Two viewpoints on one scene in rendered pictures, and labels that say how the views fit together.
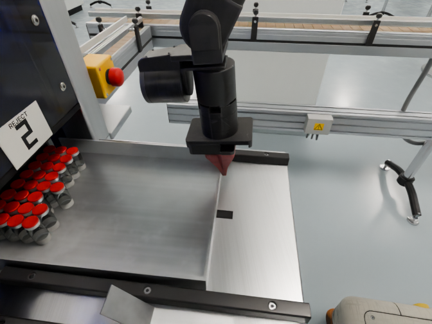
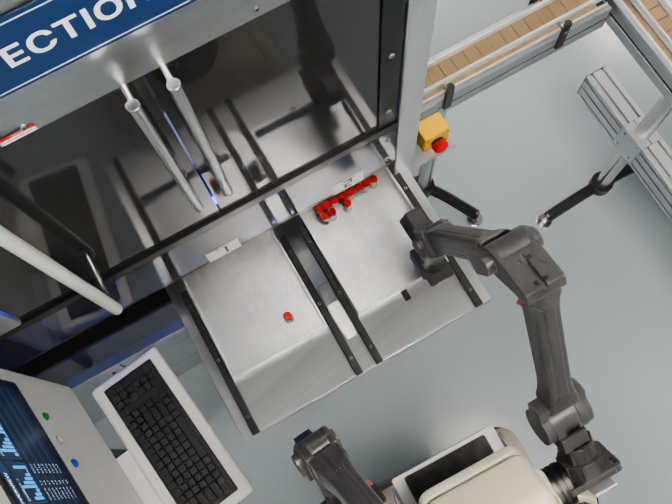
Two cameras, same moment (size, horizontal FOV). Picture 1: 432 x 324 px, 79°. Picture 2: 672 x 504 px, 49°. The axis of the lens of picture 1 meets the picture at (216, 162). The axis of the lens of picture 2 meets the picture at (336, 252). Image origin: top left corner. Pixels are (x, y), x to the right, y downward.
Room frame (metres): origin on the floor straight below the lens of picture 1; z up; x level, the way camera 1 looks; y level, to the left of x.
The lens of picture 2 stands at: (-0.06, -0.29, 2.70)
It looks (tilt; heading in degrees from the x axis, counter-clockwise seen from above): 74 degrees down; 62
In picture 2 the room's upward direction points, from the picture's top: 9 degrees counter-clockwise
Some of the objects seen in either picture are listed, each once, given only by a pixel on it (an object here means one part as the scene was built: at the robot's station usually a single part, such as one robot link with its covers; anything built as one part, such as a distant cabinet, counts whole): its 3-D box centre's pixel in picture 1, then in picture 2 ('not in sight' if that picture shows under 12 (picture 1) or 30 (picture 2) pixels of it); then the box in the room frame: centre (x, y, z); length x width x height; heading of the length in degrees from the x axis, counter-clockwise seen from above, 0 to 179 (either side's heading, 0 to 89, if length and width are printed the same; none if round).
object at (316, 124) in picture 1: (317, 124); not in sight; (1.11, -0.51, 0.50); 0.12 x 0.05 x 0.09; 83
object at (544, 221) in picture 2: not in sight; (597, 187); (1.23, 0.01, 0.07); 0.50 x 0.08 x 0.14; 173
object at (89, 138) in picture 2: not in sight; (67, 219); (-0.23, 0.34, 1.50); 0.47 x 0.01 x 0.59; 173
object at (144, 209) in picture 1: (116, 197); (368, 232); (0.29, 0.17, 0.90); 0.34 x 0.26 x 0.04; 84
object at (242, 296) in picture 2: not in sight; (249, 293); (-0.05, 0.22, 0.90); 0.34 x 0.26 x 0.04; 83
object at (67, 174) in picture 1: (53, 189); (346, 196); (0.30, 0.28, 0.90); 0.18 x 0.02 x 0.05; 174
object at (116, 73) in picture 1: (114, 76); (439, 144); (0.55, 0.22, 0.99); 0.04 x 0.04 x 0.04; 83
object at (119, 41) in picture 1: (100, 58); (491, 50); (0.85, 0.37, 0.92); 0.69 x 0.16 x 0.16; 173
